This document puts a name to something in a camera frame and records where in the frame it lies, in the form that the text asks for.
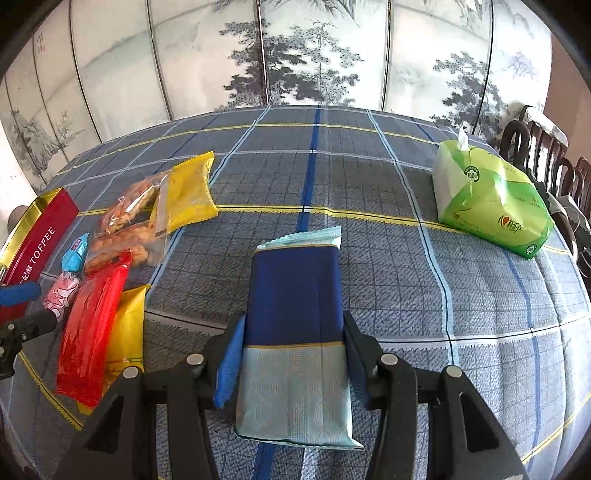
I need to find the painted folding screen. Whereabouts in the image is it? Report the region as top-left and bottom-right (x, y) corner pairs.
(0, 0), (555, 195)

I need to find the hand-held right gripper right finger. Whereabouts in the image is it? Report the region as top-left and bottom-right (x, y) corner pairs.
(342, 313), (532, 480)

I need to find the red snack packet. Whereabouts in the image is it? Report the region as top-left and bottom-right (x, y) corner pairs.
(56, 249), (132, 409)

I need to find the blue wrapped candy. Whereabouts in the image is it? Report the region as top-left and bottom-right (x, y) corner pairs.
(60, 233), (90, 275)

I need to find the clear bag of peanuts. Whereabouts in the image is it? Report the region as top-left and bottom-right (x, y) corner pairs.
(85, 222), (167, 278)
(108, 171), (174, 232)

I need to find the blue plaid tablecloth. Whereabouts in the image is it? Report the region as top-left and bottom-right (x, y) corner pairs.
(0, 105), (591, 480)

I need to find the green tissue pack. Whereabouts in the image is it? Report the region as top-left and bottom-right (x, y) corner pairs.
(431, 126), (556, 260)

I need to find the dark wooden chair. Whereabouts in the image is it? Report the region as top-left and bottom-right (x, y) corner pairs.
(522, 105), (578, 217)
(573, 156), (591, 217)
(499, 119), (539, 174)

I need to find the pink candy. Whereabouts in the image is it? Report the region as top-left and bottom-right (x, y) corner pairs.
(41, 270), (84, 324)

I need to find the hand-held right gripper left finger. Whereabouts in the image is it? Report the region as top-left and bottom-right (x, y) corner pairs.
(55, 314), (247, 480)

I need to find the red and gold tin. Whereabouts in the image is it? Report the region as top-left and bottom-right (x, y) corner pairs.
(0, 187), (80, 324)

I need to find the blue snack packet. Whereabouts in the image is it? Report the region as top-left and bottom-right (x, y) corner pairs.
(233, 226), (365, 450)

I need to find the yellow snack packet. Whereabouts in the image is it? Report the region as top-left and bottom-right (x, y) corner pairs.
(164, 152), (219, 234)
(76, 284), (151, 416)

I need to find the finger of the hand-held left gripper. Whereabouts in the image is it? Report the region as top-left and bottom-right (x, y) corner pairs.
(0, 281), (42, 308)
(0, 308), (61, 344)

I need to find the grey round object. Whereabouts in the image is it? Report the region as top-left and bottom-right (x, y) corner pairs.
(7, 205), (33, 232)

